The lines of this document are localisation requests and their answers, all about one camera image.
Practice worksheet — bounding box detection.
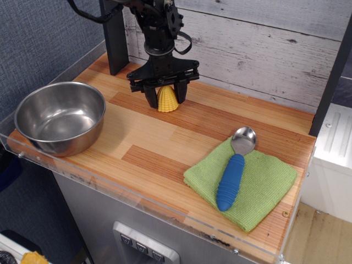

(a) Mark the white side cabinet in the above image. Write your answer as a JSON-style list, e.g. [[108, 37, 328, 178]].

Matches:
[[301, 103, 351, 222]]

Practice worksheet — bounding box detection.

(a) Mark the blue-handled metal spoon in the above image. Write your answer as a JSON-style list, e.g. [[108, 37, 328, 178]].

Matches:
[[216, 126, 256, 212]]

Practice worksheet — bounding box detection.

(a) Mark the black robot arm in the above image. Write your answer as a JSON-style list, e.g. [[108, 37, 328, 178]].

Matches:
[[117, 1, 199, 108]]

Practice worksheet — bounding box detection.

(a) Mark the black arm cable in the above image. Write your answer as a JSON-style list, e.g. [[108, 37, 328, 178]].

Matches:
[[67, 0, 124, 24]]

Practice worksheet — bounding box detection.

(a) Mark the silver control panel with buttons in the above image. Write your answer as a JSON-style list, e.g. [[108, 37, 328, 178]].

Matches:
[[113, 221, 180, 263]]

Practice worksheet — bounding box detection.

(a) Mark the clear acrylic edge guard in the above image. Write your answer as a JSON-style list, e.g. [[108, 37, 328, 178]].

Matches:
[[1, 108, 316, 263]]

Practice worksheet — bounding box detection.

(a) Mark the dark grey right post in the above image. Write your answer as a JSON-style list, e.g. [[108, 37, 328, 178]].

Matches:
[[309, 17, 351, 137]]

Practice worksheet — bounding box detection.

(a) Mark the stainless steel bowl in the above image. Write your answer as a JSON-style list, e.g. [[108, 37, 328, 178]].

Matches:
[[14, 81, 106, 157]]

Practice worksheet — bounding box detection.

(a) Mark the yellow object at bottom left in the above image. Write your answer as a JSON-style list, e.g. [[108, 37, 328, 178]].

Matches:
[[20, 251, 49, 264]]

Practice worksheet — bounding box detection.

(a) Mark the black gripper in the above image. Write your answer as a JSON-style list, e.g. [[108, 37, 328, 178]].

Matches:
[[126, 54, 199, 108]]

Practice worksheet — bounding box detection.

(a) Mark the yellow toy corn cob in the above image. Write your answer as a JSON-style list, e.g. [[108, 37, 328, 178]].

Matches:
[[157, 86, 179, 113]]

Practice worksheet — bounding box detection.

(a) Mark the green folded cloth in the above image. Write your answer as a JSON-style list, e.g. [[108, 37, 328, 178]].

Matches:
[[184, 138, 298, 232]]

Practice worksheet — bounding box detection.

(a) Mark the dark grey left post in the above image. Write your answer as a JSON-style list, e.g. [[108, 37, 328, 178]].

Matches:
[[103, 11, 129, 75]]

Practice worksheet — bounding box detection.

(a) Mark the dark grey post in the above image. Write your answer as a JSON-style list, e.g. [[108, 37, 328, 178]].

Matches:
[[309, 17, 351, 137], [103, 11, 129, 75]]

